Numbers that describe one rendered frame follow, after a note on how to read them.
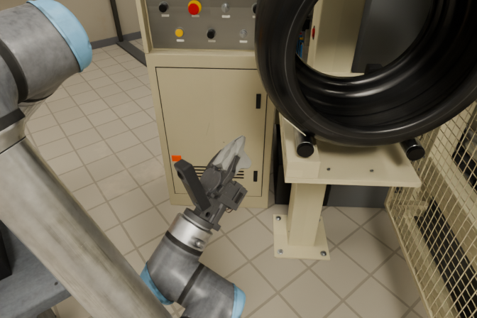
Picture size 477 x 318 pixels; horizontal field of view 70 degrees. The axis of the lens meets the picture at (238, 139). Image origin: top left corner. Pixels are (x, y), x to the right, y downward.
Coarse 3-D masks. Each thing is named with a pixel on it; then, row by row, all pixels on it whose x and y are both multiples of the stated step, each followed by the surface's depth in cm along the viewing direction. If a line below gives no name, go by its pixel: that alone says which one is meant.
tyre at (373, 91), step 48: (288, 0) 66; (432, 0) 91; (288, 48) 71; (432, 48) 96; (288, 96) 78; (336, 96) 105; (384, 96) 103; (432, 96) 91; (336, 144) 89; (384, 144) 85
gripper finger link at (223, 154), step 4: (240, 136) 77; (228, 144) 77; (232, 144) 76; (224, 148) 77; (228, 148) 76; (220, 152) 77; (224, 152) 76; (228, 152) 76; (220, 156) 77; (224, 156) 76; (216, 160) 77; (220, 160) 76; (216, 164) 76; (220, 164) 76; (220, 168) 77
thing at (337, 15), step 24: (336, 0) 101; (360, 0) 100; (312, 24) 116; (336, 24) 105; (360, 24) 105; (312, 48) 114; (336, 48) 109; (312, 192) 148; (288, 216) 171; (312, 216) 157; (288, 240) 169; (312, 240) 167
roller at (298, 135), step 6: (294, 132) 95; (300, 132) 91; (300, 138) 89; (306, 138) 88; (300, 144) 87; (306, 144) 87; (312, 144) 88; (300, 150) 88; (306, 150) 88; (312, 150) 88; (306, 156) 89
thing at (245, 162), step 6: (240, 138) 76; (234, 144) 75; (240, 144) 75; (234, 150) 74; (240, 150) 74; (228, 156) 74; (240, 156) 74; (246, 156) 76; (228, 162) 73; (240, 162) 75; (246, 162) 76; (240, 168) 75; (246, 168) 76
